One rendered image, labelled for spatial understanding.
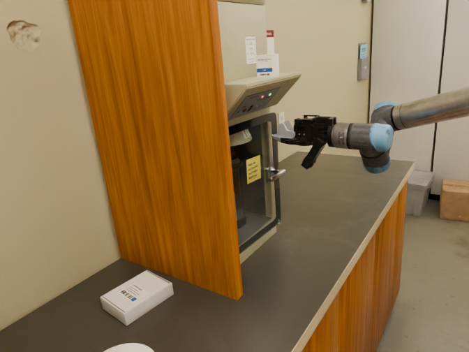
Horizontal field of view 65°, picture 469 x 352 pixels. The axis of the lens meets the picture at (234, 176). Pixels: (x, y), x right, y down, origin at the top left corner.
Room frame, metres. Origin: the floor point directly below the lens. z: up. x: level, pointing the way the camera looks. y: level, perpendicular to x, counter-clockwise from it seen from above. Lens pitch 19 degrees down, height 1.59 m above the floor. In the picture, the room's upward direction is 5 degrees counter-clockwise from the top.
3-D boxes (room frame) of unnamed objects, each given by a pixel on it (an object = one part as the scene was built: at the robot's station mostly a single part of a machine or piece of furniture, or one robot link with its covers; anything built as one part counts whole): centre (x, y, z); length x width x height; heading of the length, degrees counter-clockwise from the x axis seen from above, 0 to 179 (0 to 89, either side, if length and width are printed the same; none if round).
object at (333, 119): (1.08, -0.26, 1.34); 0.12 x 0.08 x 0.09; 54
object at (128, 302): (0.88, 0.30, 0.96); 0.16 x 0.12 x 0.04; 138
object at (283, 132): (1.13, -0.16, 1.33); 0.09 x 0.03 x 0.06; 54
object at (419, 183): (3.34, -1.57, 0.17); 0.60 x 0.42 x 0.33; 52
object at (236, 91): (1.06, -0.09, 1.46); 0.32 x 0.11 x 0.10; 144
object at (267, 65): (1.10, -0.12, 1.54); 0.05 x 0.05 x 0.06; 61
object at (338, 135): (1.04, -0.32, 1.33); 0.08 x 0.05 x 0.08; 144
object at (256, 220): (1.09, -0.06, 1.19); 0.30 x 0.01 x 0.40; 142
